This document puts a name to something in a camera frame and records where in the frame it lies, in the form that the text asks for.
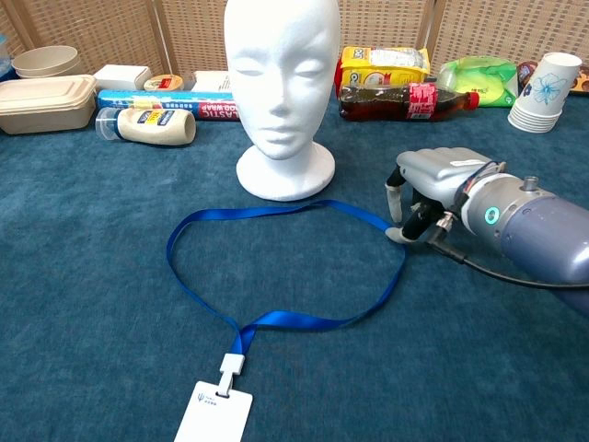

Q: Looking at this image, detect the mayonnaise squeeze bottle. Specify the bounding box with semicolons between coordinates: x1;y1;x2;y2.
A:
95;107;198;147

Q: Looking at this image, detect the blue plastic wrap box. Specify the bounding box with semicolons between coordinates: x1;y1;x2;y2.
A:
97;89;241;122

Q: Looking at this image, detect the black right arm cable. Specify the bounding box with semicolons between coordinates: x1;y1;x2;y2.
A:
425;214;589;290

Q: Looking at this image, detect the beige lidded lunch box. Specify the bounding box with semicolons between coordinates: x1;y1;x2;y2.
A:
0;74;98;135

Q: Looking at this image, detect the cola bottle with red label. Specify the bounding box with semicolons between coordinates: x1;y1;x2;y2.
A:
339;82;480;123

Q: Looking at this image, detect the round tin with red label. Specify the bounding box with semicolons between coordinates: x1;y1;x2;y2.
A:
143;74;185;92

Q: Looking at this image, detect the blue felt table cover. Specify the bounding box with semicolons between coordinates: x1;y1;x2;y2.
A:
0;87;589;442

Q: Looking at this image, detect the beige bowl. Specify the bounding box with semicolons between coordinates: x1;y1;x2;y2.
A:
11;44;87;79

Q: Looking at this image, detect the green wet wipes pack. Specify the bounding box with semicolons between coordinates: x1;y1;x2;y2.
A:
435;55;524;109

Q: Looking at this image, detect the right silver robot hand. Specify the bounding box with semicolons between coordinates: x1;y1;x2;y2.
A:
384;146;505;243

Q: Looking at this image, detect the white plastic pack with barcode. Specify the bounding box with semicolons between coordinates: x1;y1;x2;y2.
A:
191;69;231;93

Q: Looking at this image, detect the brown cookie bag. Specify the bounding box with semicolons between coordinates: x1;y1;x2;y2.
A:
517;61;589;97

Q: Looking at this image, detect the white paper cup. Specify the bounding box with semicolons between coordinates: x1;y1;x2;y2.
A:
507;52;583;134

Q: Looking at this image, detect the woven bamboo folding screen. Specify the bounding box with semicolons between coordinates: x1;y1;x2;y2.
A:
0;0;589;77

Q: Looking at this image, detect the white foam mannequin head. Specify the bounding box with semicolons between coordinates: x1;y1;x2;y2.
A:
224;0;341;203

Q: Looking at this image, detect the small white box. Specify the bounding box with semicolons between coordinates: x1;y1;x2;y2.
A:
93;64;153;91

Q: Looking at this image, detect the yellow snack box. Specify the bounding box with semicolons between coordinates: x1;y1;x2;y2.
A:
334;44;432;98

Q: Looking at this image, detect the blue lanyard with badge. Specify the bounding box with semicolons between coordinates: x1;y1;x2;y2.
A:
166;199;408;442

